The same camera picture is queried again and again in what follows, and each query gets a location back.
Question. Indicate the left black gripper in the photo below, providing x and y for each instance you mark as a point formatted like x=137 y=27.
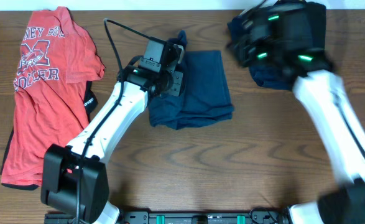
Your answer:
x=176 y=82

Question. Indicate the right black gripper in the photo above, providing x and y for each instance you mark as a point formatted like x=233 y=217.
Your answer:
x=244 y=50

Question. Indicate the navy blue shorts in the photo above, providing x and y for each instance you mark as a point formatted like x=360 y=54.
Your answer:
x=205 y=100

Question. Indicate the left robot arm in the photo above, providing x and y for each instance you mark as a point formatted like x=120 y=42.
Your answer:
x=75 y=180

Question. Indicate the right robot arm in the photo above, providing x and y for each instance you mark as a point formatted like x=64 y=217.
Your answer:
x=321 y=92

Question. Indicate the folded navy garment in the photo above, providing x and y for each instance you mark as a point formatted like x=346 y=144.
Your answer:
x=282 y=74

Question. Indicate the folded black garment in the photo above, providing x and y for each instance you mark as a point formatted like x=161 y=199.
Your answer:
x=302 y=25

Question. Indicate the black garment under red shirt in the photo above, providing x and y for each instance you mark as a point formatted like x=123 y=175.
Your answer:
x=90 y=103

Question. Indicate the red printed t-shirt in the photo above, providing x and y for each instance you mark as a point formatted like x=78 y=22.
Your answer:
x=58 y=57

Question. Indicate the green clip on rail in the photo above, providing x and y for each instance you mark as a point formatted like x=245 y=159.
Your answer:
x=241 y=219
x=160 y=219

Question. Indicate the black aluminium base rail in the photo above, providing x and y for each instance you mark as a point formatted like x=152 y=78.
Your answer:
x=258 y=216

